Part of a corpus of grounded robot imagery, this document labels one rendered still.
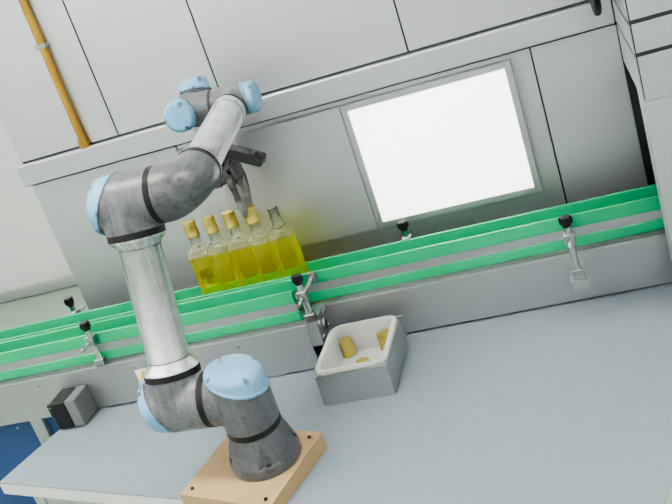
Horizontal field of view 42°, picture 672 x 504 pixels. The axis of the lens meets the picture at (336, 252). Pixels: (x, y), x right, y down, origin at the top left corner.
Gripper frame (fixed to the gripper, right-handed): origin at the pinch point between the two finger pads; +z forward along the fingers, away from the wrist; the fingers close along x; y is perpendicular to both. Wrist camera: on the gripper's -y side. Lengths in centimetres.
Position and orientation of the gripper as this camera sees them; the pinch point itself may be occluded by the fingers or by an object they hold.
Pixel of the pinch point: (248, 209)
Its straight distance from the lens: 225.8
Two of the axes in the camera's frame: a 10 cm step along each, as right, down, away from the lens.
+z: 3.1, 8.9, 3.4
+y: -9.3, 2.1, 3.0
